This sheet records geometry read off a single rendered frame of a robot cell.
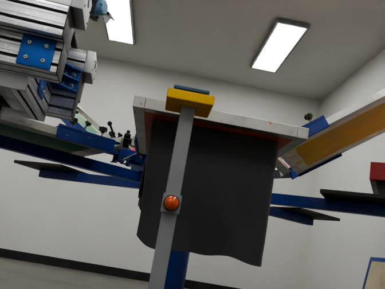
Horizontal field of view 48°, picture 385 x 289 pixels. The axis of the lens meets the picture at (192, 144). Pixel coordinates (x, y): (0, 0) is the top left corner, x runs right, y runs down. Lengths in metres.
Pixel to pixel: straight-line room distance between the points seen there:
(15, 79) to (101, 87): 5.16
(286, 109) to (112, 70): 2.66
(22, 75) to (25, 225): 5.03
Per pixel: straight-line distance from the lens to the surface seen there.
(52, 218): 6.22
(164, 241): 1.16
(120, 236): 6.09
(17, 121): 2.13
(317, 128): 2.34
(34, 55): 1.27
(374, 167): 2.33
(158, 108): 1.41
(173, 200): 1.12
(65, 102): 1.70
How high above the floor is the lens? 0.55
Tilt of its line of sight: 13 degrees up
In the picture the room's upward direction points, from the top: 10 degrees clockwise
